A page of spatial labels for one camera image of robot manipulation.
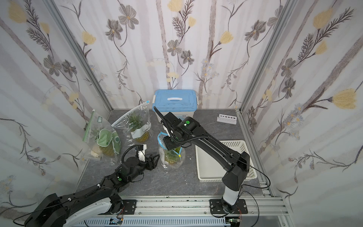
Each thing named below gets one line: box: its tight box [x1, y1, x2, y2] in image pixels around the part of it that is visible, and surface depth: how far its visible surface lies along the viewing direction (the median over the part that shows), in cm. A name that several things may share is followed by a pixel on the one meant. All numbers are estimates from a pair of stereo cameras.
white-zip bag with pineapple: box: [111, 100, 152, 145], surface depth 87 cm
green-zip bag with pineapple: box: [82, 109, 123, 164], surface depth 86 cm
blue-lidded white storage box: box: [151, 88, 199, 123], surface depth 106 cm
